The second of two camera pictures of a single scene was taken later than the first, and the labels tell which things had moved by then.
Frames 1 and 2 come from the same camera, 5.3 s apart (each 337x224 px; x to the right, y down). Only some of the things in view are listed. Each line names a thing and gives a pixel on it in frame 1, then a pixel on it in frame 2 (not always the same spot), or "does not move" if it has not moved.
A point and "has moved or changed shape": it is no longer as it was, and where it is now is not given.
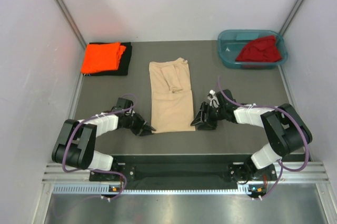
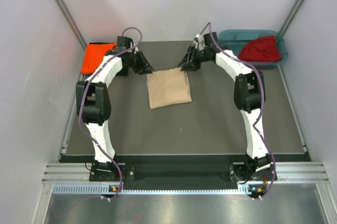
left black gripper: (142, 128) → (144, 67)
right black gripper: (200, 118) → (188, 62)
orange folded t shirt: (101, 57) does not move
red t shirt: (263, 49) does not move
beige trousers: (172, 107) has moved or changed shape
